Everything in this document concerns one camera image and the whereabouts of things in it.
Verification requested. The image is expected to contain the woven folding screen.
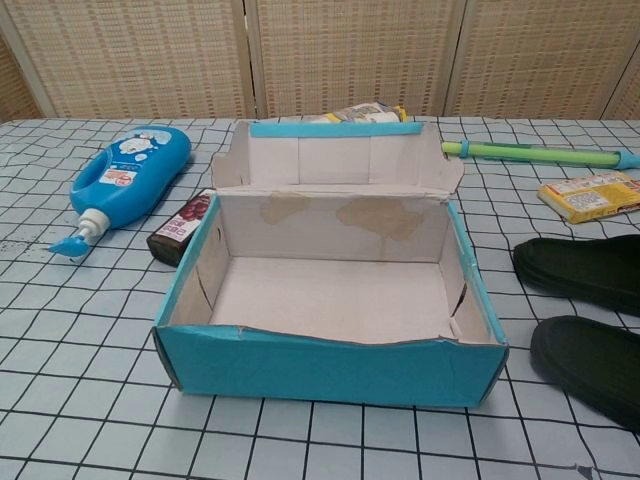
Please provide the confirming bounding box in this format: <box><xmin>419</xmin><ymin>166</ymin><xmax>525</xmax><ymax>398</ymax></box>
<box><xmin>0</xmin><ymin>0</ymin><xmax>640</xmax><ymax>121</ymax></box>

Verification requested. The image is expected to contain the blue checkered tablecloth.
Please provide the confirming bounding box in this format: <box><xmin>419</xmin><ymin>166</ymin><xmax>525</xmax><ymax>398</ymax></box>
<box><xmin>0</xmin><ymin>117</ymin><xmax>640</xmax><ymax>480</ymax></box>

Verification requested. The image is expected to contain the blue detergent pump bottle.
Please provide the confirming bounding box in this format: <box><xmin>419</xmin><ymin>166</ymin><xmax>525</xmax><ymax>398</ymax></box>
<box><xmin>48</xmin><ymin>125</ymin><xmax>192</xmax><ymax>259</ymax></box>

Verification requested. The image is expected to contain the dark brown syrup bottle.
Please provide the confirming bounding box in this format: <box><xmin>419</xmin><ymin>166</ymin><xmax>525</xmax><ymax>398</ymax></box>
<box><xmin>146</xmin><ymin>188</ymin><xmax>216</xmax><ymax>266</ymax></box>

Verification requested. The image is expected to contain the black slipper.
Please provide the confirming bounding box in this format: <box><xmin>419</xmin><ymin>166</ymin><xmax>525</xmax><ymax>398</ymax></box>
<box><xmin>513</xmin><ymin>234</ymin><xmax>640</xmax><ymax>317</ymax></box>
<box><xmin>529</xmin><ymin>314</ymin><xmax>640</xmax><ymax>434</ymax></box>

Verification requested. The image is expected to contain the blue cardboard shoebox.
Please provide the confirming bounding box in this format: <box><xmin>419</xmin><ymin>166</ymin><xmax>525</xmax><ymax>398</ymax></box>
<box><xmin>151</xmin><ymin>118</ymin><xmax>510</xmax><ymax>409</ymax></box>

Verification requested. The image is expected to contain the yellow flat packet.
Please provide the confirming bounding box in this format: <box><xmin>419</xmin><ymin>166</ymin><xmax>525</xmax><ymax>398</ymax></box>
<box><xmin>537</xmin><ymin>171</ymin><xmax>640</xmax><ymax>225</ymax></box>

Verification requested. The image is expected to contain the green plastic tube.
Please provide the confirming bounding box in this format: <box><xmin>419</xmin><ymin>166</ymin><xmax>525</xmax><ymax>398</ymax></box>
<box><xmin>440</xmin><ymin>139</ymin><xmax>640</xmax><ymax>170</ymax></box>

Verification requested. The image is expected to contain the white yellow bag roll package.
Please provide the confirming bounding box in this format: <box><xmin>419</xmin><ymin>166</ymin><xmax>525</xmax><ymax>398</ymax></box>
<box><xmin>279</xmin><ymin>101</ymin><xmax>409</xmax><ymax>125</ymax></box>

